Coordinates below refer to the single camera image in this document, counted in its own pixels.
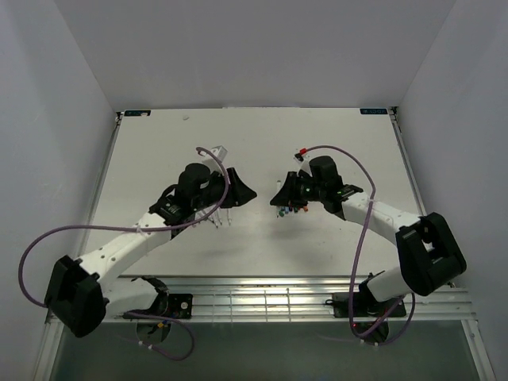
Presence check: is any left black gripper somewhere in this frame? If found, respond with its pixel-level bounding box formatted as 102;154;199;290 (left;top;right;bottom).
193;167;257;211

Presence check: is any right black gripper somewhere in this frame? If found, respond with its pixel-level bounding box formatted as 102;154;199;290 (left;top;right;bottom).
271;171;325;208

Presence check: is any black capped marker pen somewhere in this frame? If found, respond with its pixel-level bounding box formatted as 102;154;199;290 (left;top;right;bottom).
208;217;219;229

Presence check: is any green pen edge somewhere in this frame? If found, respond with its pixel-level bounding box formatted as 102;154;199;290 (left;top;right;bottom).
274;179;282;218

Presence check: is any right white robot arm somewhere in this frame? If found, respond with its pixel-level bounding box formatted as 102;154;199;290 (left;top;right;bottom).
270;156;467;315

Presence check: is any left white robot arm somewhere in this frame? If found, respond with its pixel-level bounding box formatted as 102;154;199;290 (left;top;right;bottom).
44;163;257;337

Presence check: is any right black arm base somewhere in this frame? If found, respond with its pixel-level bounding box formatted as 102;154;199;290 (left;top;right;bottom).
325;292;407;318

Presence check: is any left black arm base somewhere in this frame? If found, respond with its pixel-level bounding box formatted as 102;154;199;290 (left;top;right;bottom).
122;293;194;319

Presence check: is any right blue corner label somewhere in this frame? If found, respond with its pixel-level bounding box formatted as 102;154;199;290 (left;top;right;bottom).
360;108;388;115

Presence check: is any blue corner label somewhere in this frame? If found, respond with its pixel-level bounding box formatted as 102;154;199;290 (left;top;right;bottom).
124;110;152;117
360;108;388;115

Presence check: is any left blue corner label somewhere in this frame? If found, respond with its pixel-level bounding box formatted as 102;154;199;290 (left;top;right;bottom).
124;110;152;117

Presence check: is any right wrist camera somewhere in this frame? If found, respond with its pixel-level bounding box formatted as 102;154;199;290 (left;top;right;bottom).
294;148;312;175

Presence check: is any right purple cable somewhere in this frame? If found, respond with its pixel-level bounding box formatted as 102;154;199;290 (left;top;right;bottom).
305;144;416;347

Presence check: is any purple cable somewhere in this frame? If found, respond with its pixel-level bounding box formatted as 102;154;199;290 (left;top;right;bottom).
18;146;231;361
305;144;416;347

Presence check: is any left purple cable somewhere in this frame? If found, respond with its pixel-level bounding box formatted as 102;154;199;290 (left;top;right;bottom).
18;146;231;361

